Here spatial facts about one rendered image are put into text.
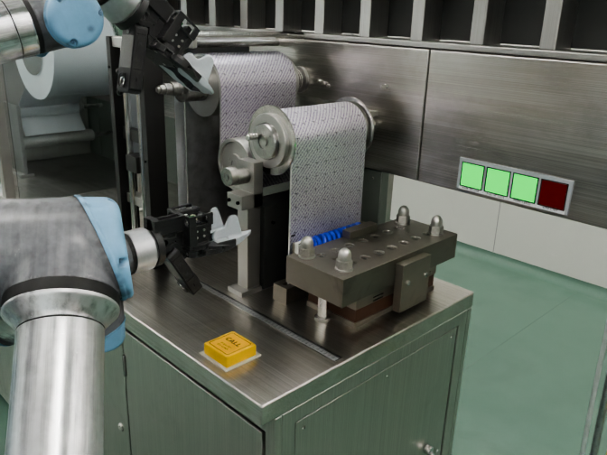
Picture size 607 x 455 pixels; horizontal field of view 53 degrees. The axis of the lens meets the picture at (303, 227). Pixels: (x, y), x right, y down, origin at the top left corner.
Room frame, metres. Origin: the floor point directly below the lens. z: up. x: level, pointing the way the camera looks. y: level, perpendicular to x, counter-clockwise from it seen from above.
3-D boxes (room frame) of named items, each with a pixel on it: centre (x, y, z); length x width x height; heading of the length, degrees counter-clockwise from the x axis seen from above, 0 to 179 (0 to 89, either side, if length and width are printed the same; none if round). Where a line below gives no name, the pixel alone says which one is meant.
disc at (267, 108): (1.27, 0.07, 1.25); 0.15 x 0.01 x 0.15; 45
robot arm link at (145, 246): (0.97, 0.29, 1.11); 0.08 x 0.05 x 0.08; 45
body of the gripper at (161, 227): (1.03, 0.23, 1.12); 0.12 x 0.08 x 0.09; 135
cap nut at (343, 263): (1.11, -0.08, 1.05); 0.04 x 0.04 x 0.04
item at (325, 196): (1.31, -0.05, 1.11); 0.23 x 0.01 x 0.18; 135
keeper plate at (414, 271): (1.20, -0.24, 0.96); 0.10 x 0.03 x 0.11; 135
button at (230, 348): (0.99, 0.13, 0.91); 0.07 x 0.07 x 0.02; 45
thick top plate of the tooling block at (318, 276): (1.25, -0.16, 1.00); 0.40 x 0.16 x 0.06; 135
